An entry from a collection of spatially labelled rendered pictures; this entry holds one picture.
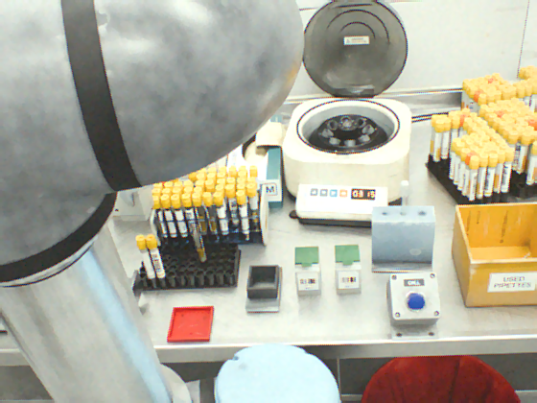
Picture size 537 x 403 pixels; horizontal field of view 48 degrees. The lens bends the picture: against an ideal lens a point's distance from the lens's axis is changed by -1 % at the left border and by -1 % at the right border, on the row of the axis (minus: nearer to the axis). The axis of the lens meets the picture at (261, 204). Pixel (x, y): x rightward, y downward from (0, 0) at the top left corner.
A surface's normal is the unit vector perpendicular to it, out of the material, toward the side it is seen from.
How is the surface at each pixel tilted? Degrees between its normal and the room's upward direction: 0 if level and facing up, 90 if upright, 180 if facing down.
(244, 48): 70
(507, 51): 90
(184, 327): 0
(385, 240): 90
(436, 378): 77
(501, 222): 90
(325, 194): 25
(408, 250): 90
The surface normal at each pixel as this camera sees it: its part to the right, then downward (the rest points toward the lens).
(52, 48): 0.07, 0.00
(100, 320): 0.76, 0.43
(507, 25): -0.05, 0.62
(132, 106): 0.17, 0.39
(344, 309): -0.11, -0.78
